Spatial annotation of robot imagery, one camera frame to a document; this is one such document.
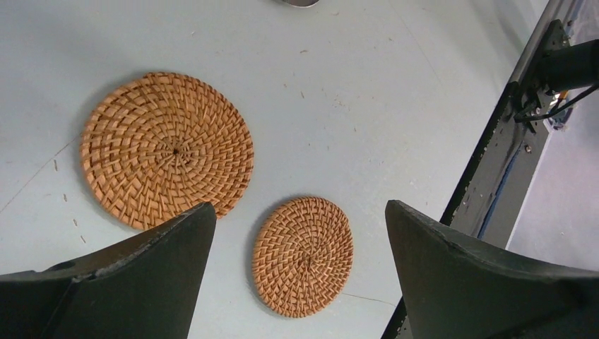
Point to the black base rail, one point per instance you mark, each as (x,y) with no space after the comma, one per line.
(490,193)

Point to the metal tray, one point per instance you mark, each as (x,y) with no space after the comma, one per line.
(301,3)

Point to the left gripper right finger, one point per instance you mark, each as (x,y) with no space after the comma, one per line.
(457,286)

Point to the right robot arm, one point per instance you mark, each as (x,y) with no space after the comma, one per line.
(570,68)

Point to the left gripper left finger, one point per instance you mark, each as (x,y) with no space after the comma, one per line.
(146,286)

